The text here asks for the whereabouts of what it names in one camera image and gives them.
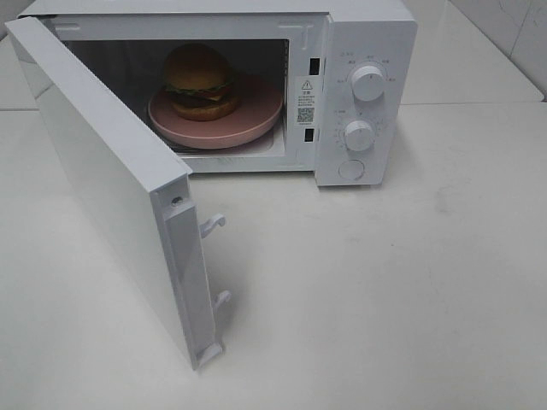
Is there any round white door button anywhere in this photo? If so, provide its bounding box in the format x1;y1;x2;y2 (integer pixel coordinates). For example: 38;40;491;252
338;160;365;181

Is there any upper white power knob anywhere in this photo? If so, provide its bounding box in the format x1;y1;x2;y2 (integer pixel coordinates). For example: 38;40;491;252
350;63;385;102

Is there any burger with lettuce and patty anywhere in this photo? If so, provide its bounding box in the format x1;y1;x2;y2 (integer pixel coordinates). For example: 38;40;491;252
163;44;239;121

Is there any white microwave door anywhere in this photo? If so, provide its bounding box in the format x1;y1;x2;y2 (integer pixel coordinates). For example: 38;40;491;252
7;17;230;368

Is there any white microwave oven body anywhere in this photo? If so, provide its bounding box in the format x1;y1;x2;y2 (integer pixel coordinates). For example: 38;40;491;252
16;1;417;186

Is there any white warning label sticker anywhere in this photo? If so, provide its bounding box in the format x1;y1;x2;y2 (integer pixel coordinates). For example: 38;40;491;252
294;76;319;126

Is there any pink round plate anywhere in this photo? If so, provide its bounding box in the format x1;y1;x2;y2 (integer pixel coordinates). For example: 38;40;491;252
148;75;284;149

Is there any lower white timer knob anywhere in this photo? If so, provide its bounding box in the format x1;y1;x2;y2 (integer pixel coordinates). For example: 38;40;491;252
344;120;375;152

